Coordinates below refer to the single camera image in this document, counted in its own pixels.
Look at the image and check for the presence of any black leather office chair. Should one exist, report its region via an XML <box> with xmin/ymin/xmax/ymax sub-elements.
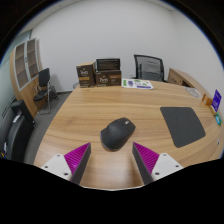
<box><xmin>0</xmin><ymin>99</ymin><xmax>36</xmax><ymax>164</ymax></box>

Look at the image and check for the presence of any black computer mouse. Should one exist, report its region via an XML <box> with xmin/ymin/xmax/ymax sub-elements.
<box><xmin>100</xmin><ymin>117</ymin><xmax>137</xmax><ymax>151</ymax></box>

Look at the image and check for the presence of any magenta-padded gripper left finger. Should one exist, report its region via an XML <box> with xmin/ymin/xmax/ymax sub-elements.
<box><xmin>40</xmin><ymin>142</ymin><xmax>92</xmax><ymax>185</ymax></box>

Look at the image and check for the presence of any wooden side desk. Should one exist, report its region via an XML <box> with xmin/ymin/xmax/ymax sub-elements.
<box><xmin>166</xmin><ymin>67</ymin><xmax>214</xmax><ymax>101</ymax></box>

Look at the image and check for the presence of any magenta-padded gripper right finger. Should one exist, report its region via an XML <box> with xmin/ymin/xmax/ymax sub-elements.
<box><xmin>131</xmin><ymin>142</ymin><xmax>185</xmax><ymax>185</ymax></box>

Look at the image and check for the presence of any wooden shelf unit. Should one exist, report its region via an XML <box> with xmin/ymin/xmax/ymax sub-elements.
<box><xmin>9</xmin><ymin>37</ymin><xmax>44</xmax><ymax>118</ymax></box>

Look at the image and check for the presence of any tall brown carton box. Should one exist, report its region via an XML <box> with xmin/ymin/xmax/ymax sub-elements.
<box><xmin>75</xmin><ymin>62</ymin><xmax>97</xmax><ymax>89</ymax></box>

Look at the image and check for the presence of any small orange-brown box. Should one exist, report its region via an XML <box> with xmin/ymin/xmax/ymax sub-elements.
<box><xmin>201</xmin><ymin>93</ymin><xmax>214</xmax><ymax>108</ymax></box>

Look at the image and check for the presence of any black carton box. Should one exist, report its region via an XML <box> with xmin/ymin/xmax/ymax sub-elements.
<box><xmin>95</xmin><ymin>57</ymin><xmax>121</xmax><ymax>72</ymax></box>

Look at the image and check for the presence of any dark grey mouse pad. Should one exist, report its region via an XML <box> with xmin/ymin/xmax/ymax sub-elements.
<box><xmin>159</xmin><ymin>106</ymin><xmax>207</xmax><ymax>149</ymax></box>

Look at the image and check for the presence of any black mesh office chair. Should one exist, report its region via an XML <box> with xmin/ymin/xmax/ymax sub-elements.
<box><xmin>133</xmin><ymin>54</ymin><xmax>168</xmax><ymax>83</ymax></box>

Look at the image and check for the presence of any small black visitor chair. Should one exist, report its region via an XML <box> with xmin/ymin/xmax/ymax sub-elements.
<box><xmin>32</xmin><ymin>67</ymin><xmax>58</xmax><ymax>115</ymax></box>

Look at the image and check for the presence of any grey backpack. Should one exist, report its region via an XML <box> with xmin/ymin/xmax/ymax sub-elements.
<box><xmin>139</xmin><ymin>61</ymin><xmax>163</xmax><ymax>82</ymax></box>

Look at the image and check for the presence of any purple card sign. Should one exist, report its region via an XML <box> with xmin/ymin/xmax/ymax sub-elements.
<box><xmin>210</xmin><ymin>88</ymin><xmax>223</xmax><ymax>113</ymax></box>

